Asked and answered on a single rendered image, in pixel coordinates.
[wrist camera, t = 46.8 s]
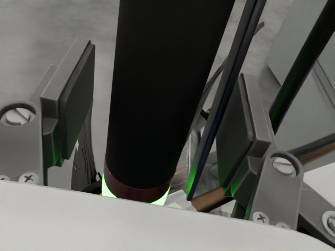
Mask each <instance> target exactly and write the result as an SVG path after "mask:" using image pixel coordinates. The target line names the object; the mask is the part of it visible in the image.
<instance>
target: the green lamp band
mask: <svg viewBox="0 0 335 251"><path fill-rule="evenodd" d="M168 191H169V190H168ZM168 191H167V192H166V194H165V195H164V196H163V197H162V198H160V199H159V200H157V201H155V202H153V203H152V204H157V205H163V204H164V202H165V200H166V197H167V194H168ZM102 194H103V196H109V197H115V196H114V195H113V194H112V193H111V192H110V191H109V190H108V188H107V186H106V184H105V181H104V177H103V183H102ZM115 198H116V197H115Z"/></svg>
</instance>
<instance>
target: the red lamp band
mask: <svg viewBox="0 0 335 251"><path fill-rule="evenodd" d="M105 157H106V154H105ZM175 171H176V170H175ZM174 174H175V172H174ZM174 174H173V176H172V177H171V179H170V180H169V181H167V182H166V183H165V184H163V185H161V186H158V187H155V188H150V189H139V188H134V187H130V186H128V185H125V184H123V183H121V182H120V181H118V180H117V179H116V178H115V177H114V176H113V175H112V174H111V173H110V171H109V170H108V167H107V165H106V159H105V160H104V172H103V175H104V181H105V183H106V185H107V187H108V189H109V190H110V191H111V192H112V193H113V194H114V195H115V196H117V197H118V198H121V199H127V200H133V201H139V202H145V203H150V202H153V201H156V200H158V199H159V198H161V197H162V196H163V195H164V194H166V192H167V191H168V190H169V188H170V185H171V183H172V180H173V177H174Z"/></svg>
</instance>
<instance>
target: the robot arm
mask: <svg viewBox="0 0 335 251"><path fill-rule="evenodd" d="M94 69H95V44H91V40H88V39H84V38H79V37H76V38H75V40H74V41H73V43H72V45H71V46H70V48H69V50H68V51H67V53H66V54H65V56H64V58H63V59H62V61H61V63H60V64H59V65H55V64H50V66H49V67H48V68H47V70H46V71H45V73H44V74H43V76H42V77H41V79H40V80H39V82H38V84H37V85H36V87H35V88H34V90H33V91H32V93H31V94H30V96H29V97H28V99H27V100H15V101H10V102H7V103H4V104H2V105H1V106H0V251H335V206H333V205H332V204H331V203H330V202H328V201H327V200H326V199H325V198H324V197H322V196H321V195H320V194H319V193H318V192H316V191H315V190H314V189H313V188H312V187H310V186H309V185H308V184H307V183H305V182H304V181H303V178H304V168H303V166H302V164H301V163H300V162H299V160H298V159H297V158H296V157H294V156H293V155H292V154H290V153H288V152H286V151H283V150H279V149H278V146H277V143H276V139H275V135H274V132H273V128H272V124H271V121H270V117H269V113H268V110H267V109H266V108H264V107H263V104H262V100H261V96H260V93H259V89H258V85H257V81H256V77H255V76H254V75H250V74H246V73H241V74H240V76H238V78H237V81H236V83H235V86H234V89H233V91H232V94H231V97H230V99H229V102H228V105H227V107H226V110H225V113H224V115H223V118H222V121H221V123H220V126H219V129H218V131H217V134H216V152H217V166H218V181H219V187H222V188H223V195H224V196H228V197H233V198H234V199H235V200H236V202H235V205H234V208H233V211H232V214H231V216H230V217H225V216H220V215H214V214H208V213H203V212H197V211H192V210H186V209H180V208H175V207H169V206H163V205H157V204H151V203H145V202H139V201H133V200H127V199H121V198H115V197H109V196H103V195H97V194H91V193H85V192H79V191H73V190H67V189H61V188H55V187H49V186H48V168H50V167H53V166H59V167H62V164H63V162H64V160H65V159H66V160H69V159H70V157H71V154H72V151H73V149H74V146H75V144H76V141H77V139H78V136H79V134H80V131H81V129H82V127H83V124H84V122H85V119H86V117H87V114H88V112H89V109H90V107H91V104H92V101H93V92H94Z"/></svg>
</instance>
